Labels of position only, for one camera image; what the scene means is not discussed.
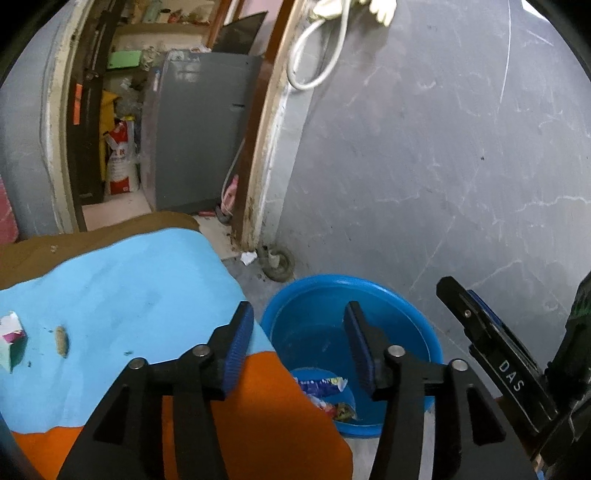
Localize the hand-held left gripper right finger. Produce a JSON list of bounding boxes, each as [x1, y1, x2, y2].
[[343, 301, 539, 480]]

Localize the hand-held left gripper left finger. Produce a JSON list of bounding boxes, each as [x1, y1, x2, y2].
[[55, 301, 256, 480]]

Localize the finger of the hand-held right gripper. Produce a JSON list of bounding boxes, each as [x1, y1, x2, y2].
[[436, 276, 491, 348], [467, 290, 528, 354]]

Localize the white and blue wrapper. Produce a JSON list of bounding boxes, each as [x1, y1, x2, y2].
[[294, 376, 348, 398]]

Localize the wrappers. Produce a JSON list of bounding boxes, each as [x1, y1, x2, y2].
[[290, 368, 357, 424]]

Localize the large blue plastic basin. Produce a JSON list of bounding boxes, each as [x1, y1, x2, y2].
[[261, 274, 444, 439]]

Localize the pink red wrapper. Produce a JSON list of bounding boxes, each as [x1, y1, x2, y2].
[[307, 394, 339, 417]]

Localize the pink plastic item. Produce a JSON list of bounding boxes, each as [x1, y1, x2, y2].
[[222, 174, 240, 217]]

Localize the brown bed sheet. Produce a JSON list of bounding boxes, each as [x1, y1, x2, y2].
[[0, 211, 200, 291]]

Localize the grey metal cabinet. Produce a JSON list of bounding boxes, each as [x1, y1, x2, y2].
[[141, 52, 264, 214]]

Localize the white sack with red print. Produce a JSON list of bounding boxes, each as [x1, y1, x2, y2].
[[105, 117, 140, 195]]

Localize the white pink carton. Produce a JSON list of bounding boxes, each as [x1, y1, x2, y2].
[[0, 311, 27, 374]]

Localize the dark wooden door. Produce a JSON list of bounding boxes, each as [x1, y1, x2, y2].
[[67, 0, 126, 232]]

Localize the yellow plastic bag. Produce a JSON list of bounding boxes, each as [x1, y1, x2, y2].
[[99, 90, 120, 153]]

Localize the pink checked cloth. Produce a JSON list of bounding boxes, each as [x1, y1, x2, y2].
[[0, 178, 20, 245]]

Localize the white hanging glove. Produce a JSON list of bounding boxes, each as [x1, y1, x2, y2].
[[368, 0, 397, 26]]

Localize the green box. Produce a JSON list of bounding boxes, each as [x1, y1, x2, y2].
[[107, 50, 142, 71]]

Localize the black flat panel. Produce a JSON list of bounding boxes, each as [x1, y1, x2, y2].
[[213, 11, 269, 56]]

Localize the wooden shelf unit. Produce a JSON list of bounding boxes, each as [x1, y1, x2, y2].
[[115, 0, 232, 52]]

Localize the wooden door frame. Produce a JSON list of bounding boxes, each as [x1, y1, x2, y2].
[[230, 0, 320, 251]]

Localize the white looped cable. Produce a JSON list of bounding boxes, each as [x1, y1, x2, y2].
[[287, 0, 352, 91]]

